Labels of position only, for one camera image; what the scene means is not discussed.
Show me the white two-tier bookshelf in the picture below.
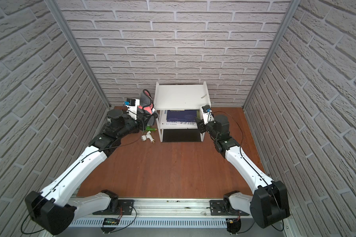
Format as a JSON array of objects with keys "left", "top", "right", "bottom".
[{"left": 154, "top": 82, "right": 211, "bottom": 142}]

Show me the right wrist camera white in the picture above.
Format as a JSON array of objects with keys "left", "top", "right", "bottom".
[{"left": 201, "top": 105, "right": 214, "bottom": 124}]

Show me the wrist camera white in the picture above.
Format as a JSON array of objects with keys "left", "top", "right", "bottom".
[
  {"left": 125, "top": 98, "right": 140, "bottom": 120},
  {"left": 201, "top": 105, "right": 214, "bottom": 124}
]

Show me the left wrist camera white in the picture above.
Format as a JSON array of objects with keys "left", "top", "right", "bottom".
[{"left": 125, "top": 98, "right": 140, "bottom": 120}]

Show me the grey and pink microfibre cloth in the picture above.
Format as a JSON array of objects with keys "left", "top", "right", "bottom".
[{"left": 137, "top": 89, "right": 155, "bottom": 115}]

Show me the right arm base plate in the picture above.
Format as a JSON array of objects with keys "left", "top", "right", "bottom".
[{"left": 209, "top": 200, "right": 250, "bottom": 216}]

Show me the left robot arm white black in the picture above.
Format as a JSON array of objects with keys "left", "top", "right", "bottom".
[{"left": 24, "top": 108, "right": 156, "bottom": 235}]

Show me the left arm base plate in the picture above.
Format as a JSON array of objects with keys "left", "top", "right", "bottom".
[{"left": 93, "top": 199, "right": 134, "bottom": 216}]

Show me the green pipe fitting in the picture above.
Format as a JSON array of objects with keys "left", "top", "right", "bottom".
[{"left": 145, "top": 125, "right": 158, "bottom": 131}]

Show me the white pipe fitting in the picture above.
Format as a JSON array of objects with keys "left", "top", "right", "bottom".
[{"left": 141, "top": 131, "right": 155, "bottom": 144}]

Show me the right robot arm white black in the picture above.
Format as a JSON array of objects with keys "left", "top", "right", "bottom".
[{"left": 196, "top": 112, "right": 290, "bottom": 228}]

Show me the aluminium front rail frame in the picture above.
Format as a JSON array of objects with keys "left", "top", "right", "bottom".
[{"left": 38, "top": 197, "right": 300, "bottom": 237}]

